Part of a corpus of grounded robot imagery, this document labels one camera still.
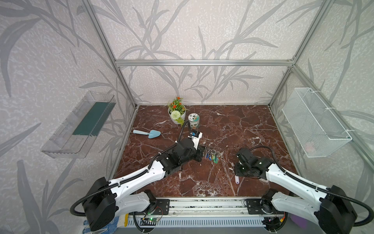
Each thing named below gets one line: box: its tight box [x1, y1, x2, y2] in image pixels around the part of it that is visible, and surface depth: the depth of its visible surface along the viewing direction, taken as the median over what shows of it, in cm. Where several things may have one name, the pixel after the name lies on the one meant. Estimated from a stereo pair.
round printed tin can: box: [187, 113, 201, 129], surface depth 104 cm
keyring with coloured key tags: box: [203, 148, 224, 164], surface depth 80 cm
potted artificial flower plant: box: [167, 96, 191, 127], surface depth 101 cm
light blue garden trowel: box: [132, 129, 162, 139], surface depth 104 cm
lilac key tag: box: [234, 175, 240, 185], surface depth 84 cm
